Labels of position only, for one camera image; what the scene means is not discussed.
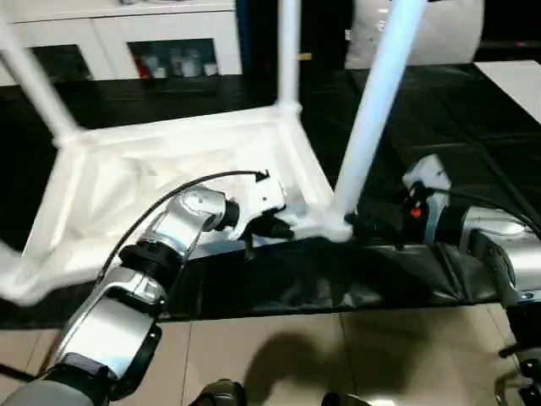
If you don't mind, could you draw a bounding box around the grey cushion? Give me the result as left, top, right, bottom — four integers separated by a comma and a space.
344, 0, 485, 69

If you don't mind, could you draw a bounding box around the black stand base bar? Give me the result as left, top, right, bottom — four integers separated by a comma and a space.
0, 363, 39, 381
498, 344, 529, 359

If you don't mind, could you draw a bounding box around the white glass-door cabinet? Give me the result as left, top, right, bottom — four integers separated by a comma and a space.
0, 0, 244, 84

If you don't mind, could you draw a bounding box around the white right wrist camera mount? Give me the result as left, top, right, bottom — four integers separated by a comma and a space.
402, 154, 453, 244

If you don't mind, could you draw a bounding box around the white plastic table leg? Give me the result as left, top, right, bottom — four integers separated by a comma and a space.
276, 0, 303, 118
327, 0, 429, 229
0, 0, 81, 147

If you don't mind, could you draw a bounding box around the white plastic table top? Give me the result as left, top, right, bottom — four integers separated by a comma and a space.
0, 103, 354, 306

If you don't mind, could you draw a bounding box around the black work mat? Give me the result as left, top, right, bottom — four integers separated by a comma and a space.
0, 61, 541, 331

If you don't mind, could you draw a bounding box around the black robot foot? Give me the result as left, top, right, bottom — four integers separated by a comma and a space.
323, 392, 369, 406
198, 378, 247, 406

